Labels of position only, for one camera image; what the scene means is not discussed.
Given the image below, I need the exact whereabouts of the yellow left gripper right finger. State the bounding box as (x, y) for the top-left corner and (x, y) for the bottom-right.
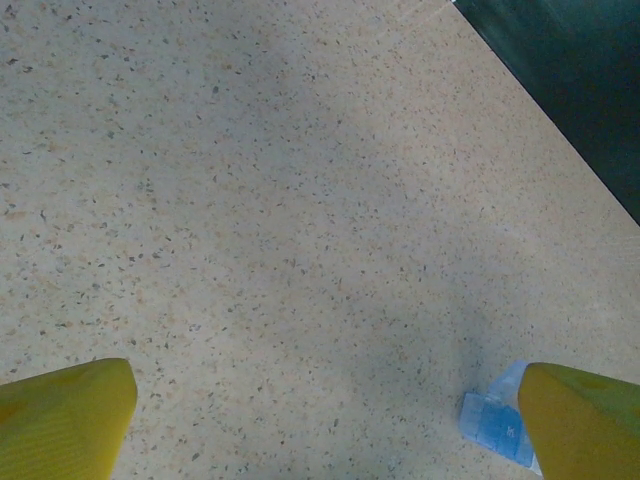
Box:
(516, 362), (640, 480)

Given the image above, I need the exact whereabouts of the blue translucent pill organizer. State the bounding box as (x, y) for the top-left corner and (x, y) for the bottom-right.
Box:
(458, 359), (544, 476)

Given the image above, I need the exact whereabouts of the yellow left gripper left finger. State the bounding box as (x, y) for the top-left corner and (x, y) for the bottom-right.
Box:
(0, 357), (139, 480)

